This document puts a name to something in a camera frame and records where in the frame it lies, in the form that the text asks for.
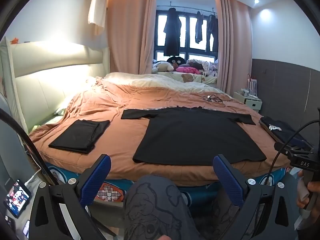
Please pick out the blue printed bed sheet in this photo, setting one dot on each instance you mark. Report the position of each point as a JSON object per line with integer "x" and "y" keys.
{"x": 200, "y": 192}

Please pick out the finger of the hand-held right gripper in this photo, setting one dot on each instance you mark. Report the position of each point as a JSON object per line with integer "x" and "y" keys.
{"x": 285, "y": 148}

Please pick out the pink plush toy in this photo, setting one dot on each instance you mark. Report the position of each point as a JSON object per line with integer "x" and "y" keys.
{"x": 187, "y": 69}

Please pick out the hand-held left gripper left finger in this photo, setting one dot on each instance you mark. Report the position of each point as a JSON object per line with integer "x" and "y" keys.
{"x": 97, "y": 177}

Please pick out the black round plush toy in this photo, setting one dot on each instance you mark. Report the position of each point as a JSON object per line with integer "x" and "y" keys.
{"x": 175, "y": 60}

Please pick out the folded black clothes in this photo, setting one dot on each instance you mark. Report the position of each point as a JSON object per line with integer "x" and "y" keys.
{"x": 77, "y": 136}

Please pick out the brown blanket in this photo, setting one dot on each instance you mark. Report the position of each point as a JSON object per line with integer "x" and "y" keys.
{"x": 115, "y": 140}

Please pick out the round ceiling spotlight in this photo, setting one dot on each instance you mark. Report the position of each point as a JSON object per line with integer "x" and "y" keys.
{"x": 256, "y": 1}

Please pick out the person's right hand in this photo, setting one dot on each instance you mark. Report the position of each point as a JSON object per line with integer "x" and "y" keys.
{"x": 303, "y": 190}

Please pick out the white nightstand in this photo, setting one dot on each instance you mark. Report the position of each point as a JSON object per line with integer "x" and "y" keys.
{"x": 250, "y": 102}

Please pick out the white plush toy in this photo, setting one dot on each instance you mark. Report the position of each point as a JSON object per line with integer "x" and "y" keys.
{"x": 162, "y": 67}

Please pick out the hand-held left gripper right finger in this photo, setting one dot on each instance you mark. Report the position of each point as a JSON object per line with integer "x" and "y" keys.
{"x": 227, "y": 180}

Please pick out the dark framed window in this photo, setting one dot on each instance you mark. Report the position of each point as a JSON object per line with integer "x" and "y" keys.
{"x": 190, "y": 30}

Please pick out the black T-shirt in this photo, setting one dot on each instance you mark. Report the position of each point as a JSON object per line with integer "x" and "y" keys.
{"x": 195, "y": 135}

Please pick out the cream duvet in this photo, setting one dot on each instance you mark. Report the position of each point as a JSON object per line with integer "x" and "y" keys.
{"x": 150, "y": 80}

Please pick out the person's leg in patterned pants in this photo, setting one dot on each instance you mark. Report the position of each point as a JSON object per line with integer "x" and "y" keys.
{"x": 152, "y": 205}

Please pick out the smartphone with lit screen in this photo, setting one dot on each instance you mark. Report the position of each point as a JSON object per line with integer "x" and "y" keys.
{"x": 17, "y": 197}

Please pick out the pink curtain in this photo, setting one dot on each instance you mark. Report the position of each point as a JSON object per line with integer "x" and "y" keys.
{"x": 130, "y": 30}
{"x": 232, "y": 45}

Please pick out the hanging black coat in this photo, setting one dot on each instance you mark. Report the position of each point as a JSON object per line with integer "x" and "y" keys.
{"x": 172, "y": 35}

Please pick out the hanging white shirt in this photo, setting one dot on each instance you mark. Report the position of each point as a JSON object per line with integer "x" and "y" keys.
{"x": 98, "y": 7}

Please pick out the bear print mattress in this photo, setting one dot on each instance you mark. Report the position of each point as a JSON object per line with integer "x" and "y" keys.
{"x": 185, "y": 77}

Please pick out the pile of toys and clothes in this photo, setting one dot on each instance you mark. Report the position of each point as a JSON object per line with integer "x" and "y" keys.
{"x": 206, "y": 66}

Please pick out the hanging dark garment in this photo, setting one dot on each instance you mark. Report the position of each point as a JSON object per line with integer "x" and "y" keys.
{"x": 213, "y": 32}
{"x": 200, "y": 27}

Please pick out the cream padded headboard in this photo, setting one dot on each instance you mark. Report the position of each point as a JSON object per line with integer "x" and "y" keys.
{"x": 50, "y": 85}

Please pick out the folded dark garment white print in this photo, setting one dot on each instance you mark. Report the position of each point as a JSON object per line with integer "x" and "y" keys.
{"x": 280, "y": 132}

